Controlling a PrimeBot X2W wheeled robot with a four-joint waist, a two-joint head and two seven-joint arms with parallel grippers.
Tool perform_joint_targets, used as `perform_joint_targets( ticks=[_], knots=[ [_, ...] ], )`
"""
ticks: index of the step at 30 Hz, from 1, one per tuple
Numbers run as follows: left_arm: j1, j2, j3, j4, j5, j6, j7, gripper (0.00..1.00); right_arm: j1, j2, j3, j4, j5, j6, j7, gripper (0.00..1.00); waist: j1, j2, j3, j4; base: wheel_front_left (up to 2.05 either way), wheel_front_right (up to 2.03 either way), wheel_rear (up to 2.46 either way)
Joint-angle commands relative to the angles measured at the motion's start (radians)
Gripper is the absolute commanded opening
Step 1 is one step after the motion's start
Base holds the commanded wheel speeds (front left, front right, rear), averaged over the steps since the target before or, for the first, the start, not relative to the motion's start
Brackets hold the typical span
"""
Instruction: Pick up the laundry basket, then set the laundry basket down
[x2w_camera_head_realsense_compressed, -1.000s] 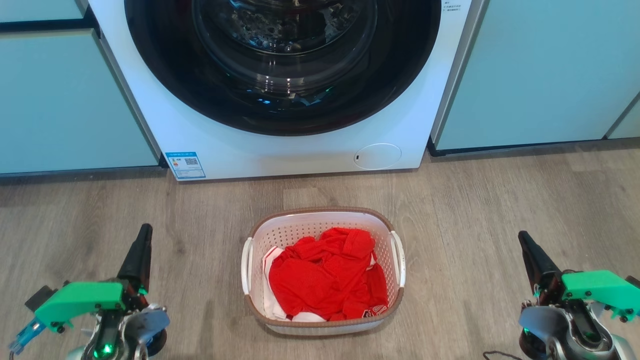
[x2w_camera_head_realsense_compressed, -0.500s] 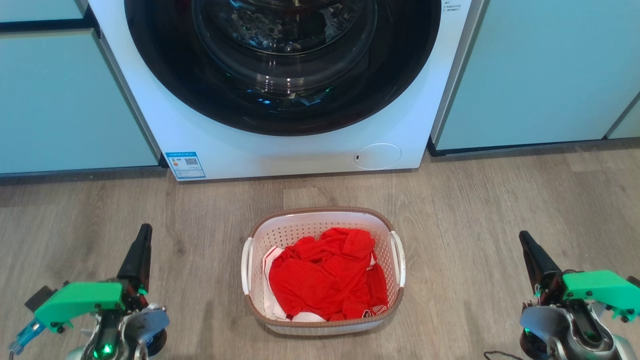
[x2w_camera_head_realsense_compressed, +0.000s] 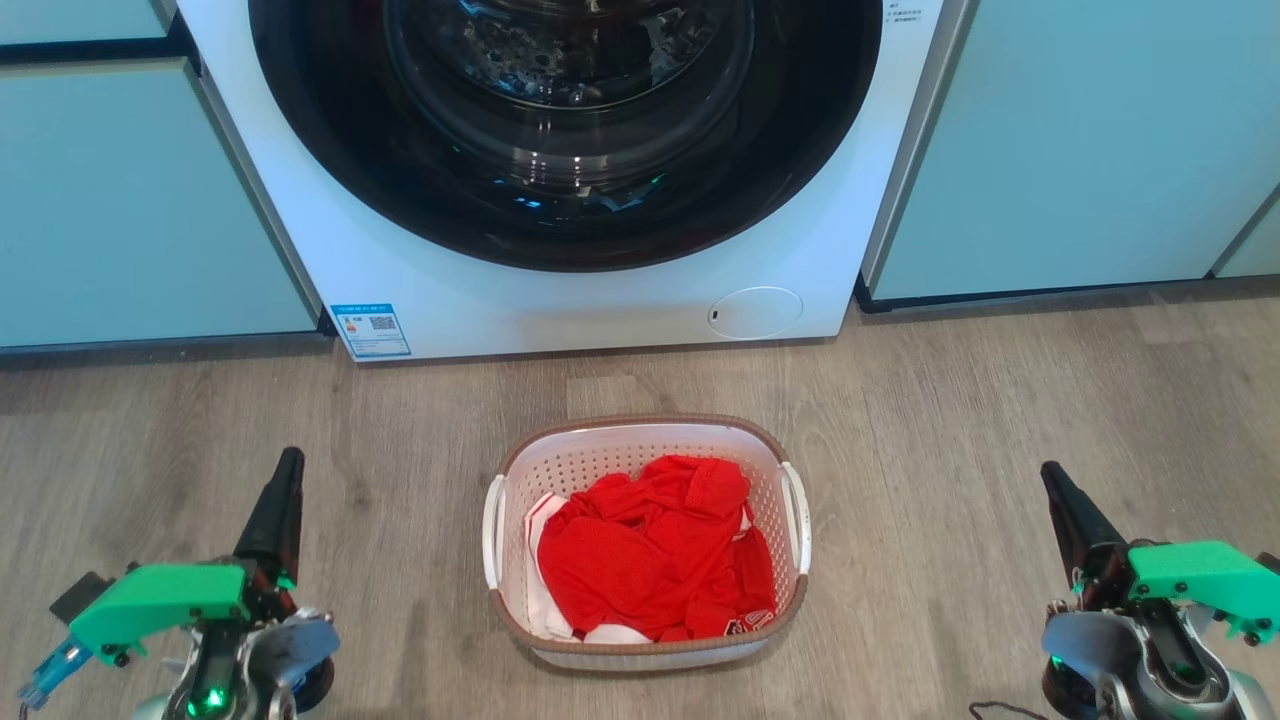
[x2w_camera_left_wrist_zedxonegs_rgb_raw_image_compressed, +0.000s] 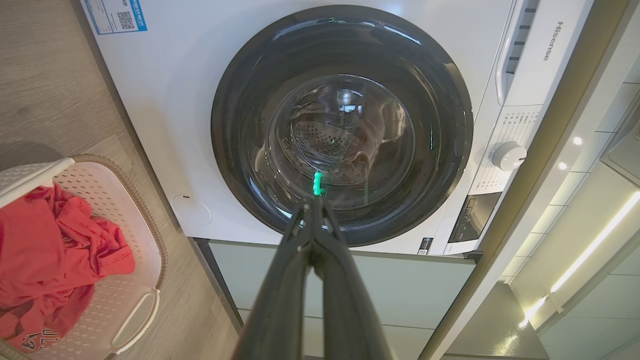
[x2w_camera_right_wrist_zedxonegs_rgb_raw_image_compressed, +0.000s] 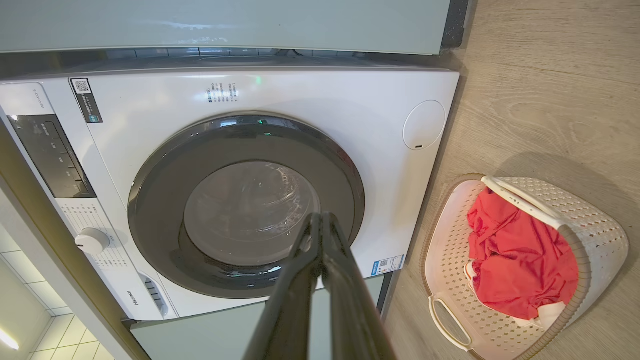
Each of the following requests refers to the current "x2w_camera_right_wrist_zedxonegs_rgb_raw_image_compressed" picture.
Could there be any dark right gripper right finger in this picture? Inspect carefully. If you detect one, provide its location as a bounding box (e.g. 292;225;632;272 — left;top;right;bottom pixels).
320;212;398;360

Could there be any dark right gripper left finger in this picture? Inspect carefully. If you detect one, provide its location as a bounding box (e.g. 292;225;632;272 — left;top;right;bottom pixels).
243;212;324;360

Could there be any white perforated laundry basket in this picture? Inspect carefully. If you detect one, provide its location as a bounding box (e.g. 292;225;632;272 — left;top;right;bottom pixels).
420;173;630;360

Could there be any black cabinet plinth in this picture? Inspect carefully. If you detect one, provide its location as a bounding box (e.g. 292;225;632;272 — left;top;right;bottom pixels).
376;284;397;317
441;0;471;50

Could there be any blue energy label sticker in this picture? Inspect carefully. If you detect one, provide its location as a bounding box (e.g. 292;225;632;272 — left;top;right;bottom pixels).
371;254;405;277

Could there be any white detergent drawer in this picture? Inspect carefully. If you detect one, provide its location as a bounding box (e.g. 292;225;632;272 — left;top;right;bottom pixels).
112;270;179;322

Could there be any round black washing machine door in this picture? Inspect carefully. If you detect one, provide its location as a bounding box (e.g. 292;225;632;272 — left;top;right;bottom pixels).
127;115;366;300

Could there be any red mesh garment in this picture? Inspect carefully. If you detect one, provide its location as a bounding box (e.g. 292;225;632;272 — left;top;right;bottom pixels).
466;187;580;321

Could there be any round white filter cover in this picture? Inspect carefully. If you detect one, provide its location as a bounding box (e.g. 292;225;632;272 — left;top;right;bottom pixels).
402;100;446;151

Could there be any white front-load washing machine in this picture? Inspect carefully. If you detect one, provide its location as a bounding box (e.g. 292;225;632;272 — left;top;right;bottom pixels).
0;65;461;322

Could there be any white washer dial knob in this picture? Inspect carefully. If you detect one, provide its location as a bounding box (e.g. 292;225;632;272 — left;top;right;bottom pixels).
75;228;111;255

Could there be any small printed text label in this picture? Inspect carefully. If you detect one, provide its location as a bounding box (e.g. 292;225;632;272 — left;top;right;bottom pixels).
207;82;239;104

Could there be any beige countertop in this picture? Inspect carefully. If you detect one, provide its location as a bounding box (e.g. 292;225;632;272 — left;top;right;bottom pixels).
0;117;151;360

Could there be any black washer control panel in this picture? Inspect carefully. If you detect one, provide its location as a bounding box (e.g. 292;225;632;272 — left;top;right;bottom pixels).
7;115;97;199

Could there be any black QR code sticker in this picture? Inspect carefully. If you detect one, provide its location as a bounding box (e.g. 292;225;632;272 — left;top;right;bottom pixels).
70;78;104;124

